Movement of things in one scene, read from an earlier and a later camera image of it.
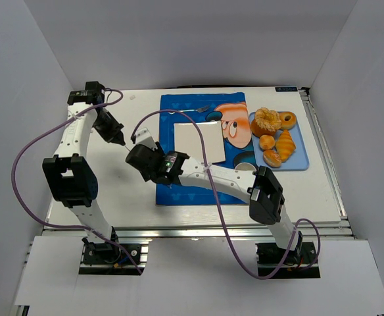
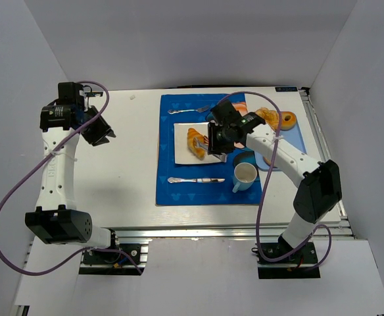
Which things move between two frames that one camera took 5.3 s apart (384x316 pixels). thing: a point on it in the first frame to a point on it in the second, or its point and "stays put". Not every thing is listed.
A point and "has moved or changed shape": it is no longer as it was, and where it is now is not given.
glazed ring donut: x=288 y=120 stays put
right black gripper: x=139 y=158 to x=212 y=141
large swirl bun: x=266 y=122 stays put
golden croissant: x=285 y=145 has moved or changed shape
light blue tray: x=296 y=160 stays put
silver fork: x=198 y=110 stays put
